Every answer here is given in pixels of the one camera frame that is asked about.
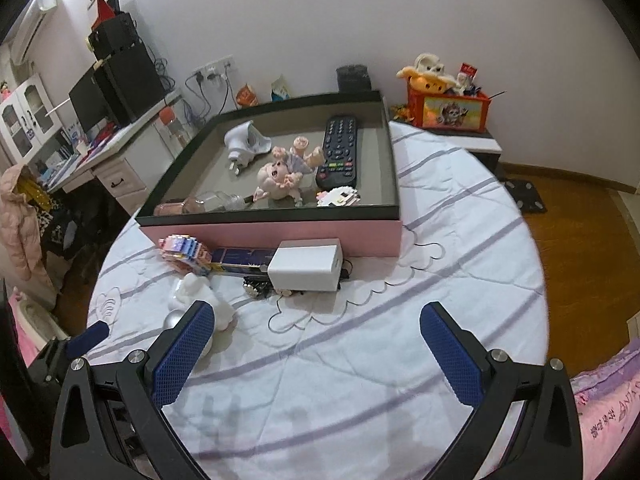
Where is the pink blanket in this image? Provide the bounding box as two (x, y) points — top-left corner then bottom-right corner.
(7, 285), (41, 366)

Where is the white power bank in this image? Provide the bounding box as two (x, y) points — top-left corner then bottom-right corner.
(266, 238), (345, 293)

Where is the white wall socket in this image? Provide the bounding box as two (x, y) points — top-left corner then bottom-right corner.
(192, 57), (236, 83)

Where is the pink doll figure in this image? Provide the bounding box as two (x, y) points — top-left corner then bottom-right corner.
(252, 135), (325, 207)

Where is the colourful brick toy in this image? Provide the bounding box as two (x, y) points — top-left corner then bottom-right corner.
(156, 234), (217, 275)

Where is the blue white bag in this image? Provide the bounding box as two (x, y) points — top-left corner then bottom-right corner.
(270, 74), (292, 102)

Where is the red white toy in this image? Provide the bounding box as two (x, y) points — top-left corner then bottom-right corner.
(457, 62), (478, 93)

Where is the white pink brick toy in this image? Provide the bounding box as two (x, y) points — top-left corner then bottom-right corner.
(316, 186), (362, 208)

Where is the white air conditioner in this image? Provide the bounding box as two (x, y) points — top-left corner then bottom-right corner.
(10, 0), (60, 65)

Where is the white plug adapter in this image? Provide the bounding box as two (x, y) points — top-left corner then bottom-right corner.
(224, 120), (273, 176)

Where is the black metal base plate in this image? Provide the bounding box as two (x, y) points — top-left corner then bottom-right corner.
(504, 176), (549, 216)

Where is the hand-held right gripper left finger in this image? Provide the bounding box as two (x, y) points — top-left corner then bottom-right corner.
(48, 300), (217, 480)

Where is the silver ball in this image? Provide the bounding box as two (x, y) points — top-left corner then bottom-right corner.
(165, 309), (193, 333)

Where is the white yellow plush toy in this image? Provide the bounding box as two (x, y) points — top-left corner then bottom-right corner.
(396, 52), (460, 93)

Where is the black office chair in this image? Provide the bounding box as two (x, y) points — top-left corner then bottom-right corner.
(50, 200), (121, 281)

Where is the rose gold metal jar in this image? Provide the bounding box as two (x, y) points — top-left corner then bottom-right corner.
(154, 199), (206, 217)

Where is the orange snack bag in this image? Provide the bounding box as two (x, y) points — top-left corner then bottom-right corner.
(235, 82), (260, 109)

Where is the black remote control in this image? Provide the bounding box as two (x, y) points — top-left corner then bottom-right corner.
(315, 114), (361, 192)

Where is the red yellow toy box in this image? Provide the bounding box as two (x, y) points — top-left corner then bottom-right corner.
(406, 82), (492, 134)

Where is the white desk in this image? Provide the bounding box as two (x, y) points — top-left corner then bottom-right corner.
(37, 89), (183, 213)

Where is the black computer tower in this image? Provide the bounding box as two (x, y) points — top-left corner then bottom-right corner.
(92, 47), (167, 127)

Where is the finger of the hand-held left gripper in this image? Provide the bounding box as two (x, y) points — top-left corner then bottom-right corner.
(67, 321), (110, 358)

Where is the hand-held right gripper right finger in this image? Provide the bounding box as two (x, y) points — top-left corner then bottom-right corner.
(419, 301), (583, 480)

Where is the black computer monitor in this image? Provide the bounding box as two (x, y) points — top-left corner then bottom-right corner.
(67, 67), (108, 135)

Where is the pink printed bed sheet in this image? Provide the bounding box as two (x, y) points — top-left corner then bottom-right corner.
(570, 332), (640, 480)

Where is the white striped quilt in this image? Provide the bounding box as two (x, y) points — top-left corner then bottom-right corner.
(86, 120), (551, 480)

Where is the pink box with black rim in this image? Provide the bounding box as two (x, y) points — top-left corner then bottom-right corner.
(136, 90), (403, 258)

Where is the beige padded coat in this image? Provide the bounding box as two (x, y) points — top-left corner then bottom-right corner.
(0, 164), (58, 306)

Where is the dark blue flat box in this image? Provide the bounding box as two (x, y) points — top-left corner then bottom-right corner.
(212, 246), (278, 273)

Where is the clear bottle with orange cap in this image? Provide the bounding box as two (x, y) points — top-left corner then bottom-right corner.
(159, 105), (187, 143)

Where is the red triangular object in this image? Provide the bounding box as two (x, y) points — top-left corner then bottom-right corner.
(91, 0), (115, 27)

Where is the white wall cabinet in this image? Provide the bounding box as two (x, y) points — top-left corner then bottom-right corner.
(0, 72), (62, 163)

